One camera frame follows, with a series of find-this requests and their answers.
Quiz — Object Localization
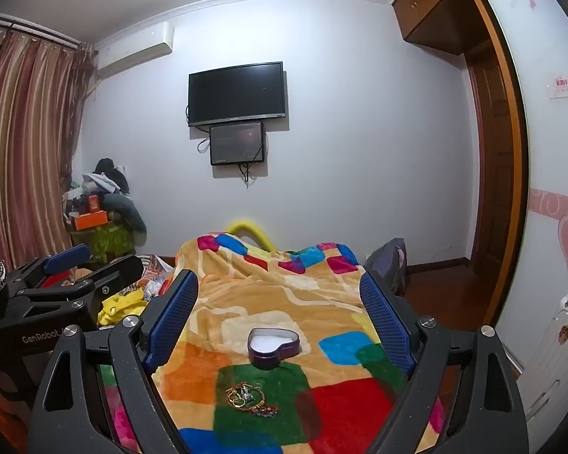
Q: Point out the purple heart-shaped tin box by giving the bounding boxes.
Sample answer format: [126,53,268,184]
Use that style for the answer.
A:
[247,327,300,370]

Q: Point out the black monitor cables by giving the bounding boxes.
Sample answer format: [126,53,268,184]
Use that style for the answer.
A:
[237,161,259,188]

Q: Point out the wooden overhead cabinet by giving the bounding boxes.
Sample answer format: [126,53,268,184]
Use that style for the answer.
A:
[392,0,479,55]

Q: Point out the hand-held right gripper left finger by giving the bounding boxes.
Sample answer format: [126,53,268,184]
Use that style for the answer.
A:
[28,269,200,454]

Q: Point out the red cord bracelet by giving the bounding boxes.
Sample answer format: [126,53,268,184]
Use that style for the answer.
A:
[226,382,267,410]

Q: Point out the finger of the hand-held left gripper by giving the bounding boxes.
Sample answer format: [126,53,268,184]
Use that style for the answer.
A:
[7,245,93,291]
[9,255,145,310]

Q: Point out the yellow foam tube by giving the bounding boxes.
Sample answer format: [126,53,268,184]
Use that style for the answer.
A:
[227,219,278,250]

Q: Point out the small black wall monitor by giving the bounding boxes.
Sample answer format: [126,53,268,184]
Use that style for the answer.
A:
[209,122,266,166]

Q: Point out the white suitcase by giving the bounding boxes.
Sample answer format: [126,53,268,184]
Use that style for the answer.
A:
[524,293,568,437]

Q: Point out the black wall television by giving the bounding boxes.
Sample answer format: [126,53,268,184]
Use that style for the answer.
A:
[187,61,285,127]

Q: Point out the purple grey backpack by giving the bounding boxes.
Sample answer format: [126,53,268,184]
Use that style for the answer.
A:
[364,238,409,295]

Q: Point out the pile of clothes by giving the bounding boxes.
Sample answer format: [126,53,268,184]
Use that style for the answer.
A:
[61,158,148,247]

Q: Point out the wooden door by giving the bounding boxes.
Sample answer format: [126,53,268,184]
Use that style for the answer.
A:
[468,50,518,294]

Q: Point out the white sliding wardrobe door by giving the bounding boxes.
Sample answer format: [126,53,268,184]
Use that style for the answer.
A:
[464,0,568,379]

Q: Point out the white air conditioner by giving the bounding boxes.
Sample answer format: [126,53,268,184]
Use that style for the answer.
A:
[95,23,176,81]

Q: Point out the striped bedding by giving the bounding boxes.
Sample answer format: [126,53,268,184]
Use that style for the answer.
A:
[137,254,177,302]

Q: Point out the orange flat box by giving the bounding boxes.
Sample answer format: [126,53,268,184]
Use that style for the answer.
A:
[73,212,109,230]

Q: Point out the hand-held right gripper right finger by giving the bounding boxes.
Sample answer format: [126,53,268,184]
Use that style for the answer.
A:
[359,269,531,454]

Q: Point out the yellow cloth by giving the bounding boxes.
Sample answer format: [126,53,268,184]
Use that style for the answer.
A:
[98,291,148,328]

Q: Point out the striped red curtain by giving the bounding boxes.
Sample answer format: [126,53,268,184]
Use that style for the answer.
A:
[0,23,96,270]

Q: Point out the colourful patchwork fleece blanket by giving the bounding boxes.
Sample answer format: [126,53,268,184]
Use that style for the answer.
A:
[99,232,448,454]

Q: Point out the green cardboard box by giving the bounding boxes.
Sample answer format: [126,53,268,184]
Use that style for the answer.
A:
[71,222,136,264]

